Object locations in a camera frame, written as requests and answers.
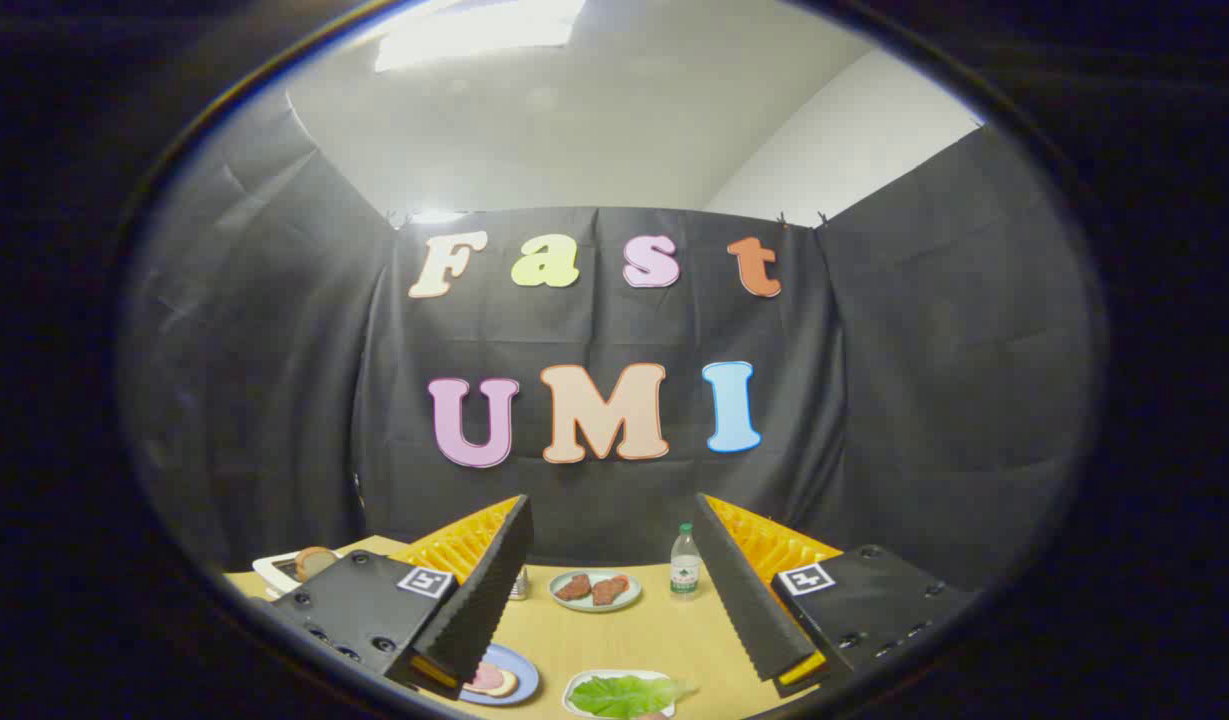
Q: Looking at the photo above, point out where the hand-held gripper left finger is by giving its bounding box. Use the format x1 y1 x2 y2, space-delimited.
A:
274 494 535 701

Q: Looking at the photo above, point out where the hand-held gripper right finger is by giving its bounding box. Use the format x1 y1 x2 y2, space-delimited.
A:
694 492 980 699

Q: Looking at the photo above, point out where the green lettuce leaf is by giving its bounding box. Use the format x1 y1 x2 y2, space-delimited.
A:
571 675 698 720

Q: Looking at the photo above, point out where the clear plastic water bottle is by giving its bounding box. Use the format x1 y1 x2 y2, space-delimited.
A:
670 523 702 599

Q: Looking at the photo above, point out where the bread slice under ham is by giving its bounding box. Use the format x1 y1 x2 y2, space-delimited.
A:
464 662 521 699

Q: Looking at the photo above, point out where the blue plate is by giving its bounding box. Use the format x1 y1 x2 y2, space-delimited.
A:
461 643 541 707

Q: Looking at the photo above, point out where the pale green plate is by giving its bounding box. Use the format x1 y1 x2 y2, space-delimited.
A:
549 569 643 613

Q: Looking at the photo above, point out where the white plate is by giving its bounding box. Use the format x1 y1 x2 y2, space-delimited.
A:
562 669 677 720

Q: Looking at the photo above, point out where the white toaster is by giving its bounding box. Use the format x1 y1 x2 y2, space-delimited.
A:
252 548 345 593

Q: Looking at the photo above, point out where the ceiling light panel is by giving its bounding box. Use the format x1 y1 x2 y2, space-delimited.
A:
374 0 587 73

